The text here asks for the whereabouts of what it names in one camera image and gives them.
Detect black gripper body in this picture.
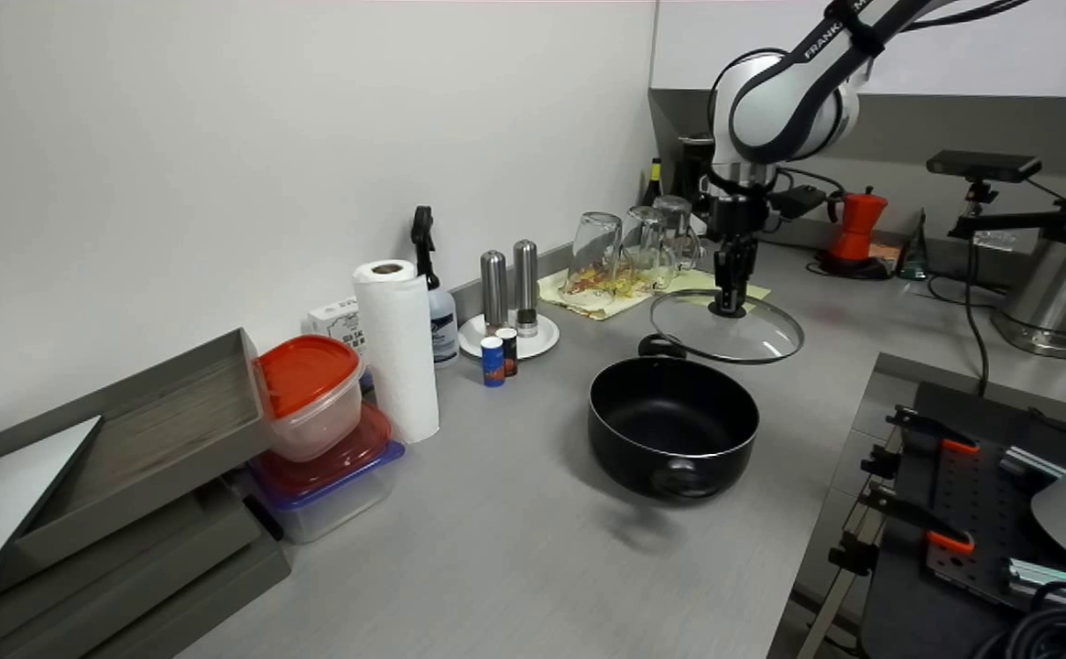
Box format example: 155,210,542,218
704,192,774,250

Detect glass pot lid black knob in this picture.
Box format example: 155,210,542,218
643,287,808,368

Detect red moka pot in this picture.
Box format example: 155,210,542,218
825,182,894,274

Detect black cooking pot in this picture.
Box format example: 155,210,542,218
585,335,762,506

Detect yellow red printed dish towel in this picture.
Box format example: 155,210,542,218
536,261,774,326

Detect clear glass jug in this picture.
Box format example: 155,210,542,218
564,210,627,289

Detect round white plate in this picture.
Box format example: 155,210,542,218
459,312,564,368

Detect steel pepper grinder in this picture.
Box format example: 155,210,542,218
509,240,544,337
476,250,513,342

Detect small dark spice jar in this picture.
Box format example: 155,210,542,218
498,326,524,383

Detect small blue spice jar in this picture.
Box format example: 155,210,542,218
480,335,509,392

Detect black orange bar clamp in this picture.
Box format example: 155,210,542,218
883,403,988,467
857,480,980,567

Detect spray bottle black trigger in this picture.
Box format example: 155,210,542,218
406,203,461,369

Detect white paper towel roll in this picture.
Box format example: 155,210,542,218
349,256,442,446

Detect small white carton box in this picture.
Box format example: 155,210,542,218
301,298,371,359

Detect aluminium extrusion bar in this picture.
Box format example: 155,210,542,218
1005,555,1066,603

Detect grey metal tray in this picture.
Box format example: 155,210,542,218
0,480,271,659
0,326,276,610
88,535,295,659

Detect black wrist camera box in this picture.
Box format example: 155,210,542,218
770,181,833,226

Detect black stereo camera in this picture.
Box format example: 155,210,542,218
922,147,1048,187

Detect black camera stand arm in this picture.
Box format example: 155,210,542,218
949,181,1066,250

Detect black coiled cables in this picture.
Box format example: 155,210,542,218
966,581,1066,659

